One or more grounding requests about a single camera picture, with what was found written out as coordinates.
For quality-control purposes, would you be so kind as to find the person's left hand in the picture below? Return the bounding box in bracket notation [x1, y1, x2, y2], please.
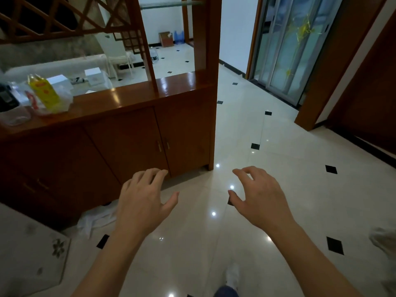
[113, 168, 180, 239]

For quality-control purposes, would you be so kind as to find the person's right hand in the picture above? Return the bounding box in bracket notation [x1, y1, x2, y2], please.
[228, 166, 296, 235]

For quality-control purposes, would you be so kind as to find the person's right forearm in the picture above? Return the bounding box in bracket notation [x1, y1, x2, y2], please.
[264, 218, 364, 297]

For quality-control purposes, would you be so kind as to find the person's left forearm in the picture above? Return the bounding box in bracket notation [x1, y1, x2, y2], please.
[71, 224, 149, 297]

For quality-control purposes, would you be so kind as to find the white cloth on floor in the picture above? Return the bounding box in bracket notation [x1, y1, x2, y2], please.
[76, 201, 119, 239]

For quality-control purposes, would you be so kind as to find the person's white shoe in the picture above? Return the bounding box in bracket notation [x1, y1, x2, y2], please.
[225, 263, 241, 291]

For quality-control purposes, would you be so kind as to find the wooden partition cabinet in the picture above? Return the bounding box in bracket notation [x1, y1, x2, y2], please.
[0, 0, 223, 232]

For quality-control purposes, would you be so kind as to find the person's blue trouser leg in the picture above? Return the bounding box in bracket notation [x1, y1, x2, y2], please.
[214, 286, 239, 297]

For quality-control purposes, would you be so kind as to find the white floral covered furniture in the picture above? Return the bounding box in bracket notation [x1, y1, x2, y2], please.
[0, 202, 72, 297]

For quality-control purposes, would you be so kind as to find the white chair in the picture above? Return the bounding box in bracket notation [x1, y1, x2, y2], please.
[108, 51, 137, 80]

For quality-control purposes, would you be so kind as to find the small white box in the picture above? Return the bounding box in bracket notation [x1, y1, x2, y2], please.
[84, 67, 104, 85]

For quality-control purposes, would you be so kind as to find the white crumpled bag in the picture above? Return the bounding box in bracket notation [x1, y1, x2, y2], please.
[369, 226, 396, 294]

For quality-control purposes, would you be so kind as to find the glass sliding door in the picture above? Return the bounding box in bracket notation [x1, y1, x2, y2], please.
[249, 0, 344, 106]

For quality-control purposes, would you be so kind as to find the cardboard box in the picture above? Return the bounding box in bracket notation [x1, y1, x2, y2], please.
[159, 31, 174, 48]

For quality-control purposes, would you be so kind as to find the clear plastic bag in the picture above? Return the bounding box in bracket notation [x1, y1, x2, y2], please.
[9, 78, 75, 117]

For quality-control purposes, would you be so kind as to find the yellow oil bottle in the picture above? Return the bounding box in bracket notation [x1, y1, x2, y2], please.
[27, 74, 62, 113]

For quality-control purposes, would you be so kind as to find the brown wooden door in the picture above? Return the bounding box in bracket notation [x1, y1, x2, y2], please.
[326, 9, 396, 167]

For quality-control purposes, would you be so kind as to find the covered white sofa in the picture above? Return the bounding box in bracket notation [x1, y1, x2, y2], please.
[0, 53, 118, 96]

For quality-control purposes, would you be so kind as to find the black device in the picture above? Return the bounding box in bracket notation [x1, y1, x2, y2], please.
[0, 83, 20, 113]

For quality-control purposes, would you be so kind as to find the glass shelf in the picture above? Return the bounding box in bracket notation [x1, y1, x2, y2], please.
[139, 0, 205, 10]

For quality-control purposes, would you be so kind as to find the wooden lattice screen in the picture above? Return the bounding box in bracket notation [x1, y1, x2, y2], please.
[0, 0, 146, 54]

